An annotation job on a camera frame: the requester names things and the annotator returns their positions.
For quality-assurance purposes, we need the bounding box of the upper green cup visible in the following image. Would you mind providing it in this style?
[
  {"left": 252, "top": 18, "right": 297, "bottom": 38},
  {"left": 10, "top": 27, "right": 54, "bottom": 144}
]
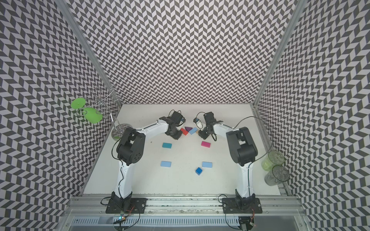
[{"left": 71, "top": 98, "right": 86, "bottom": 109}]

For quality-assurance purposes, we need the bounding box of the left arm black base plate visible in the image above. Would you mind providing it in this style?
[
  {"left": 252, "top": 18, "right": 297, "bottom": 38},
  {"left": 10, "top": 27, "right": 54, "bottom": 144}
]
[{"left": 105, "top": 198, "right": 147, "bottom": 214}]

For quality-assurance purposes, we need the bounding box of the red rectangular block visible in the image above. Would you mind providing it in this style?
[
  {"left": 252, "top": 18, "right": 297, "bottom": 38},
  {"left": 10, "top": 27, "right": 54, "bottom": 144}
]
[{"left": 180, "top": 128, "right": 189, "bottom": 136}]

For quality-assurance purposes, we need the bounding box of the magenta rectangular block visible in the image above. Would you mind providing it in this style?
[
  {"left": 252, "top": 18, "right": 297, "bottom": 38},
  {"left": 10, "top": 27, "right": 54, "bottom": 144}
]
[{"left": 201, "top": 141, "right": 211, "bottom": 148}]

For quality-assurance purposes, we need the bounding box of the light blue block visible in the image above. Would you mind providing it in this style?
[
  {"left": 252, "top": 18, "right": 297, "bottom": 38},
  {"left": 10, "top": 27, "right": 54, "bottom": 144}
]
[
  {"left": 189, "top": 128, "right": 198, "bottom": 135},
  {"left": 161, "top": 161, "right": 172, "bottom": 167},
  {"left": 202, "top": 162, "right": 213, "bottom": 168}
]

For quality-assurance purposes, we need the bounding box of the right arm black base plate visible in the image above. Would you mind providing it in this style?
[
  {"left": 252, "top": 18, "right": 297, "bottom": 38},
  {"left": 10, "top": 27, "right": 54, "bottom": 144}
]
[{"left": 221, "top": 197, "right": 263, "bottom": 214}]

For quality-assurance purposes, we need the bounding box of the green transparent glass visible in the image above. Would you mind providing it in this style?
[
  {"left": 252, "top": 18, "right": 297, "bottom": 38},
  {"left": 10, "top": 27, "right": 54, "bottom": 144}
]
[{"left": 261, "top": 150, "right": 286, "bottom": 171}]

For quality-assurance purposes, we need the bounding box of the green cup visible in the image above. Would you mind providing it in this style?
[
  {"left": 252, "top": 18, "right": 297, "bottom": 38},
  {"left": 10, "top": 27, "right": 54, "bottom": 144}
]
[
  {"left": 83, "top": 107, "right": 103, "bottom": 124},
  {"left": 71, "top": 98, "right": 86, "bottom": 109}
]

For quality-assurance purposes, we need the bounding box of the grey transparent glass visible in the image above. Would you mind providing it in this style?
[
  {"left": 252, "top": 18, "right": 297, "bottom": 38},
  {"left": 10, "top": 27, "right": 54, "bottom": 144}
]
[{"left": 265, "top": 165, "right": 290, "bottom": 186}]

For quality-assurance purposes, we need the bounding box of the dark blue cube block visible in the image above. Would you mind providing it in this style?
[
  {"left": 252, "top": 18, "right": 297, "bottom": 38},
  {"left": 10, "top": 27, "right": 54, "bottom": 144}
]
[{"left": 195, "top": 167, "right": 203, "bottom": 176}]

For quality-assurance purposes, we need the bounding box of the aluminium front rail frame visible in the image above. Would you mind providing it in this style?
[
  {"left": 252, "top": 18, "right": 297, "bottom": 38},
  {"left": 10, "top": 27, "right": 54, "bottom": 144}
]
[{"left": 57, "top": 194, "right": 311, "bottom": 231}]

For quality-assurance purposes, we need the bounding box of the teal rectangular block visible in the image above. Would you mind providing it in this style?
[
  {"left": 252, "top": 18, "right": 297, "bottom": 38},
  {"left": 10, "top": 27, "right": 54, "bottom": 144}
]
[{"left": 162, "top": 142, "right": 172, "bottom": 149}]

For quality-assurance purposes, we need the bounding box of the lower green cup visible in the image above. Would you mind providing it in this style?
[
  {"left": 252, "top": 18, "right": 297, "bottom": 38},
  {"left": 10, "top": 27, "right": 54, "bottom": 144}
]
[{"left": 83, "top": 107, "right": 103, "bottom": 124}]

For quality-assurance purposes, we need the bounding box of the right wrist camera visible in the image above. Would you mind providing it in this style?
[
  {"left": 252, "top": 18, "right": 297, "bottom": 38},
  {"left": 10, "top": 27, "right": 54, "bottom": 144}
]
[{"left": 193, "top": 117, "right": 204, "bottom": 130}]

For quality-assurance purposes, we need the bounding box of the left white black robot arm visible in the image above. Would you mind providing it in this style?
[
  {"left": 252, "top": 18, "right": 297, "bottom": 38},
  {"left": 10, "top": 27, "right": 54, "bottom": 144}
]
[{"left": 111, "top": 111, "right": 186, "bottom": 202}]

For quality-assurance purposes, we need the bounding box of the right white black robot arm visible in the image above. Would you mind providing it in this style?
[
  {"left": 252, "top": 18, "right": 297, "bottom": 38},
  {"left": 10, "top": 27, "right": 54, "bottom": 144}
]
[{"left": 193, "top": 112, "right": 258, "bottom": 208}]

